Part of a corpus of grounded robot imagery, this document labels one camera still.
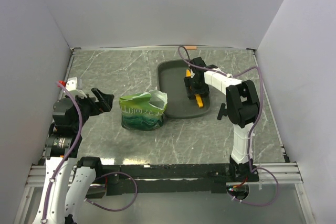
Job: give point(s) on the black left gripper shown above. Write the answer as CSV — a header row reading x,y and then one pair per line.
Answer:
x,y
103,104

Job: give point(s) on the green litter bag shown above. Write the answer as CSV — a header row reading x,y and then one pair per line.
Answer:
x,y
143,111

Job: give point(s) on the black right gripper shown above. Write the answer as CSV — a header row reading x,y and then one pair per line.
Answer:
x,y
188,82

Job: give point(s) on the orange tape piece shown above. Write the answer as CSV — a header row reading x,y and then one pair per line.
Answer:
x,y
191,47

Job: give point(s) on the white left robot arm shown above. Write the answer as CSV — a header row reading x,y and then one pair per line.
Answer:
x,y
67,179

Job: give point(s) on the yellow plastic scoop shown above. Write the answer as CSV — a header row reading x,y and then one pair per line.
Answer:
x,y
197,96

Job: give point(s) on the aluminium frame rail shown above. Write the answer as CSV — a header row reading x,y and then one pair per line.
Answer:
x,y
285,173

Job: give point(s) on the grey litter tray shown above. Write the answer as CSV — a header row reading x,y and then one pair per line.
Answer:
x,y
170,76

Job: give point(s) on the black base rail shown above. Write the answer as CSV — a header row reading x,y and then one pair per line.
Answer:
x,y
169,178

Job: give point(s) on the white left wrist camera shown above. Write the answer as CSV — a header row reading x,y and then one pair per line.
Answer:
x,y
74,87

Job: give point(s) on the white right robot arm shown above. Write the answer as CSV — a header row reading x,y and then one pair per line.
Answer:
x,y
242,107

